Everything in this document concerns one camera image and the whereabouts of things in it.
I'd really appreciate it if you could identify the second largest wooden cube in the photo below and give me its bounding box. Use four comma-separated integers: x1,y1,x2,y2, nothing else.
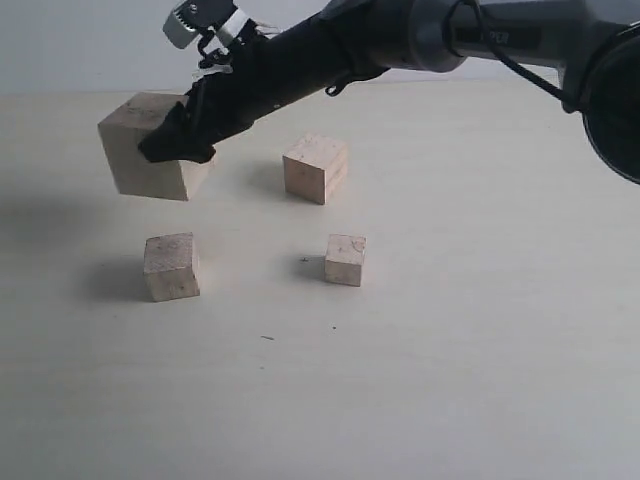
282,134,349,205

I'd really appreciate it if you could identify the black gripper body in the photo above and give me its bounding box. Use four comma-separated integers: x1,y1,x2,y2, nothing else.
184,14,385,150

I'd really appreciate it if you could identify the third largest wooden cube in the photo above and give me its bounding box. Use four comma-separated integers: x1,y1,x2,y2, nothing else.
143,232,200,302

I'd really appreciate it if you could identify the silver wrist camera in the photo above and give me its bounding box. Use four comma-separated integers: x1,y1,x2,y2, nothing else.
163,0,250,50

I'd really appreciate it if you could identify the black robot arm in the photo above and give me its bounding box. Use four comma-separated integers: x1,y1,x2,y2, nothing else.
138,0,639,182

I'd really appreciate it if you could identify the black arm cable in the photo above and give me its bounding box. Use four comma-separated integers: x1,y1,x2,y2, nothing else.
442,0,584,114

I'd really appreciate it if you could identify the smallest wooden cube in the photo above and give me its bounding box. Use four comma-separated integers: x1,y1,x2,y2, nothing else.
324,234,366,287

